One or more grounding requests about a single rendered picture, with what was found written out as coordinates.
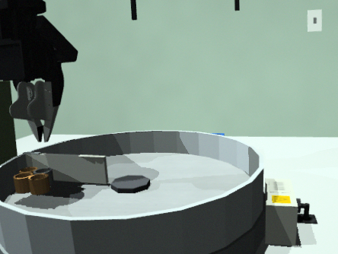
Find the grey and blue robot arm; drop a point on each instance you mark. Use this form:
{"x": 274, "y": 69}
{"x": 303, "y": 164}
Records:
{"x": 66, "y": 51}

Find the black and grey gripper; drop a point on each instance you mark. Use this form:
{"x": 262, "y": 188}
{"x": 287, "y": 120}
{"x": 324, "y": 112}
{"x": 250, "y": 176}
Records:
{"x": 30, "y": 60}

